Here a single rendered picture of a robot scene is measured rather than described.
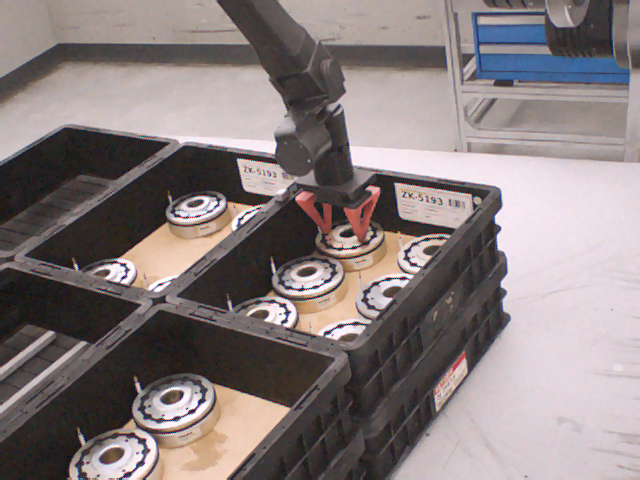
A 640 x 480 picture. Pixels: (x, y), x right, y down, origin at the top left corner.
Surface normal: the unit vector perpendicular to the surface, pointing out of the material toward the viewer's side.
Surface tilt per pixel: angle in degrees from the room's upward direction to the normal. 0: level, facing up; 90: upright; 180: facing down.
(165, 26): 90
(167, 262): 0
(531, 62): 90
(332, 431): 90
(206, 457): 0
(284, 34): 72
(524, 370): 0
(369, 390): 90
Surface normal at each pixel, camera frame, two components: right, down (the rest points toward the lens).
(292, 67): -0.26, 0.83
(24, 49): 0.88, 0.10
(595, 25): -0.46, 0.43
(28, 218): -0.17, -0.85
